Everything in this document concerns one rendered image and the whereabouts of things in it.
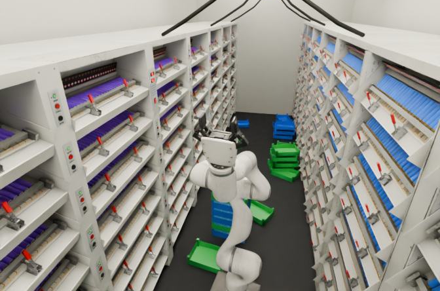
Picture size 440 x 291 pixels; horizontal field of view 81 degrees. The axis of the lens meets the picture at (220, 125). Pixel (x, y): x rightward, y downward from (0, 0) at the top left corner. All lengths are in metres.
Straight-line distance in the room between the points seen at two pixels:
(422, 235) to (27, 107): 1.22
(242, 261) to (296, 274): 1.00
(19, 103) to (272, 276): 1.99
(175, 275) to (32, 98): 1.73
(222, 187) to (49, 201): 0.59
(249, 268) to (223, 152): 0.80
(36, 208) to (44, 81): 0.41
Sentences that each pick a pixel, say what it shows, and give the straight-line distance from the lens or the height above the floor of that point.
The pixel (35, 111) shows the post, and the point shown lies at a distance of 1.00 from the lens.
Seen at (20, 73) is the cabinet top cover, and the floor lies 1.70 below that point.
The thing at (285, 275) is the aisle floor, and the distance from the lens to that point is 2.36.
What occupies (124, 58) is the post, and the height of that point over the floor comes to 1.62.
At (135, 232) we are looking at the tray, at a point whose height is 0.69.
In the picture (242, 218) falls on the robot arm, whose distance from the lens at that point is 1.33.
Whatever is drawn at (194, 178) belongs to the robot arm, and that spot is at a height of 1.36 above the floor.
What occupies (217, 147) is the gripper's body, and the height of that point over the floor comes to 1.51.
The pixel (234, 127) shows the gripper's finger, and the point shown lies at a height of 1.57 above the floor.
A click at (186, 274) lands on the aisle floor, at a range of 2.32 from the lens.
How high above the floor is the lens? 1.86
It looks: 24 degrees down
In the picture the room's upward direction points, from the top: straight up
